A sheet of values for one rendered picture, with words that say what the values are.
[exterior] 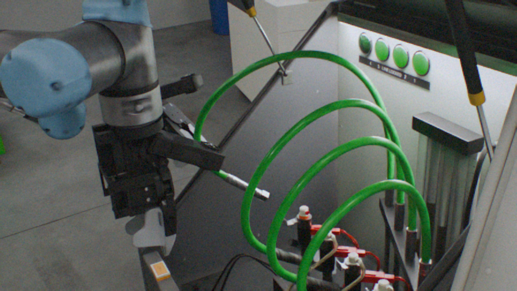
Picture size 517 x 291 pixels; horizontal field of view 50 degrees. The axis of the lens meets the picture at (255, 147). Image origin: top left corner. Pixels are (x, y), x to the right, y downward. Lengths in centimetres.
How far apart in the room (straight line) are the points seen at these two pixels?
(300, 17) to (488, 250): 319
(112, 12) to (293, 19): 320
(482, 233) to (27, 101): 55
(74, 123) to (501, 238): 66
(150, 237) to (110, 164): 12
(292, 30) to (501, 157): 317
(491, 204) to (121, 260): 245
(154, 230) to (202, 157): 12
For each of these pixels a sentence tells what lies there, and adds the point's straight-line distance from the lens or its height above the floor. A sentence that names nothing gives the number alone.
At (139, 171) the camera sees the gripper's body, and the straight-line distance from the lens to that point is 73.
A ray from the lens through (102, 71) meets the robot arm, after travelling 61.
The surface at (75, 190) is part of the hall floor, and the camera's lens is 378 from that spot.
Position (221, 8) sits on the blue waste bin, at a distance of 713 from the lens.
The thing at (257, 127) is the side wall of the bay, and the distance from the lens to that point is 131.
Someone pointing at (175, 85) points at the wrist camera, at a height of 138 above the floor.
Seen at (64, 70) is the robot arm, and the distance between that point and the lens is 57.
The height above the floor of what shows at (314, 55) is 143.
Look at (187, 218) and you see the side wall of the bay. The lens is 134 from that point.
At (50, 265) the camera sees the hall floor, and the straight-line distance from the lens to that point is 312.
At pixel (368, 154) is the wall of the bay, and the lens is 134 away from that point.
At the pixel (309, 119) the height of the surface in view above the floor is 137.
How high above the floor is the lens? 171
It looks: 25 degrees down
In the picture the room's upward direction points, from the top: 4 degrees counter-clockwise
